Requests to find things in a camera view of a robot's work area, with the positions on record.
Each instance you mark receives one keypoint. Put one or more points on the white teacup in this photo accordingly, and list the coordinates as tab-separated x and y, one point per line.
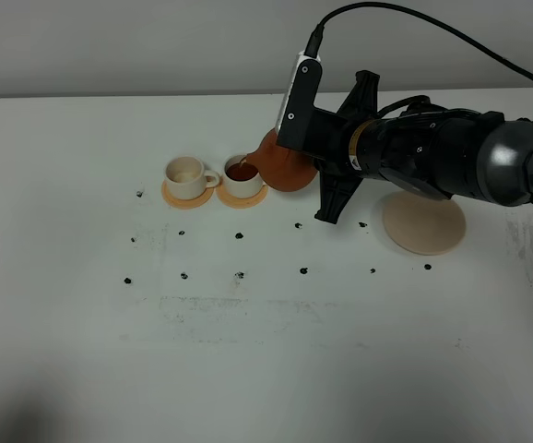
241	179
188	178

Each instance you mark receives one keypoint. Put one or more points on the left orange coaster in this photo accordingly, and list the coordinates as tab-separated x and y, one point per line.
185	204

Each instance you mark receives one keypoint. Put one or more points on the beige round teapot saucer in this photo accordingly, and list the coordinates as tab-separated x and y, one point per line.
423	226

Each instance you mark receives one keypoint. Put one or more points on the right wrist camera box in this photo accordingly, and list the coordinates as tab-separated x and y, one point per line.
300	125

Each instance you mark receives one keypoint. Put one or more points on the brown clay teapot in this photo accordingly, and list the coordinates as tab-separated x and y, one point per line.
282	169

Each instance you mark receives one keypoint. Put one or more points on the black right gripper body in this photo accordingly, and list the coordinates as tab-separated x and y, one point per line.
333	136

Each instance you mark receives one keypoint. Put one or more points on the orange coaster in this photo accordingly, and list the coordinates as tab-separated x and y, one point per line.
185	204
240	203

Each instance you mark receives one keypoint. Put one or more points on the left white teacup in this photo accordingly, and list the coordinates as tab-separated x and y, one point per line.
188	178

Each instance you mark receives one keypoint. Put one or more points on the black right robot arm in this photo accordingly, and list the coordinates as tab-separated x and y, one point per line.
424	148

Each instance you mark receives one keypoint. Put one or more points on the right orange coaster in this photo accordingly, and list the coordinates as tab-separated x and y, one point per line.
240	203

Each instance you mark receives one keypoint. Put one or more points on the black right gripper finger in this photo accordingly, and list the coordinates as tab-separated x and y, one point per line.
362	101
335	194

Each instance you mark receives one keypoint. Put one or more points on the right white teacup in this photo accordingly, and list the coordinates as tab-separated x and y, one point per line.
241	179

